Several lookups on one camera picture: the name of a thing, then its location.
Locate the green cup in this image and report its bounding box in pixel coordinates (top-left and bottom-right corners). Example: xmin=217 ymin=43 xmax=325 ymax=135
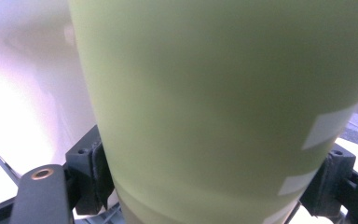
xmin=67 ymin=0 xmax=358 ymax=224

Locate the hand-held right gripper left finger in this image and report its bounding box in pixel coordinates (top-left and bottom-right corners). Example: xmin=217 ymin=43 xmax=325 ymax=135
xmin=64 ymin=124 xmax=116 ymax=216

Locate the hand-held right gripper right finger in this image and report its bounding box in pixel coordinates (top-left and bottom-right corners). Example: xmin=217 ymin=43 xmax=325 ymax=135
xmin=299 ymin=143 xmax=357 ymax=217

